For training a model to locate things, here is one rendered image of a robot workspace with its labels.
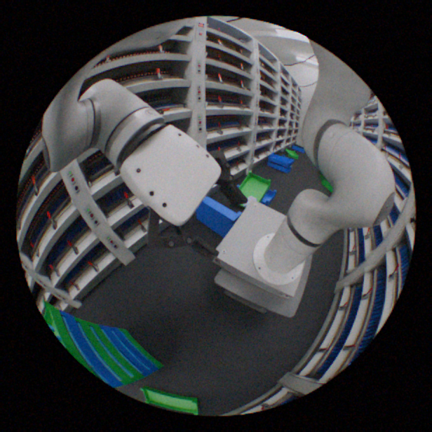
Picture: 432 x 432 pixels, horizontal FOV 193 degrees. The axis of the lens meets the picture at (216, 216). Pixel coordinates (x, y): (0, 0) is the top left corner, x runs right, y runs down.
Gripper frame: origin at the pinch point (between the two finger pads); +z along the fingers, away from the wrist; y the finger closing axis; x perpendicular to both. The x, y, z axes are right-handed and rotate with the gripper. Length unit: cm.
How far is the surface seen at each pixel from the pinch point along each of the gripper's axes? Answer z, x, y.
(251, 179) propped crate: 39, -57, -74
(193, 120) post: -23, -38, -49
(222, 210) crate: 23, -44, -25
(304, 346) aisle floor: 80, 16, 28
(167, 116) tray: -33, -34, -36
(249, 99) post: -18, -33, -121
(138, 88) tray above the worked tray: -51, -23, -28
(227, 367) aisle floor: 52, -8, 50
